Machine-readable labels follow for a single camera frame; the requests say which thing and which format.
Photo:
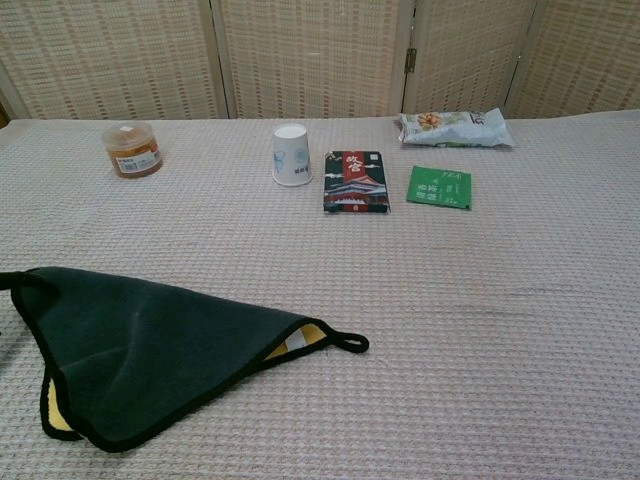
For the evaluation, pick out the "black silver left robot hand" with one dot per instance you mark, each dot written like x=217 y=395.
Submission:
x=9 y=281

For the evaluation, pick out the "yellow and black cloth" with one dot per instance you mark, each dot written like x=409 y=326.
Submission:
x=165 y=350

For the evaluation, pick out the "clear plastic jar orange contents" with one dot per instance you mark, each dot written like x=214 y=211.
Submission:
x=132 y=150

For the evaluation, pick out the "white paper cup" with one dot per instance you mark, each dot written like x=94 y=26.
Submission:
x=291 y=157

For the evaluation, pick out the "dark box with palace print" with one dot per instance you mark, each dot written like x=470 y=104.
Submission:
x=356 y=185

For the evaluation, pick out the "woven bamboo folding screen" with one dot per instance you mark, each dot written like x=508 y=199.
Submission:
x=310 y=55

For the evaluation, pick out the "green sachet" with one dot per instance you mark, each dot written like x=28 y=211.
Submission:
x=440 y=187

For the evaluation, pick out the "brass screen hinge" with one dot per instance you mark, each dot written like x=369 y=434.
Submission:
x=410 y=60

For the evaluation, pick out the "pale woven tablecloth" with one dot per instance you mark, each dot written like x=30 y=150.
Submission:
x=475 y=325

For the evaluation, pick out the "white snack bag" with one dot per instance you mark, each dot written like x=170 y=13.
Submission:
x=455 y=130

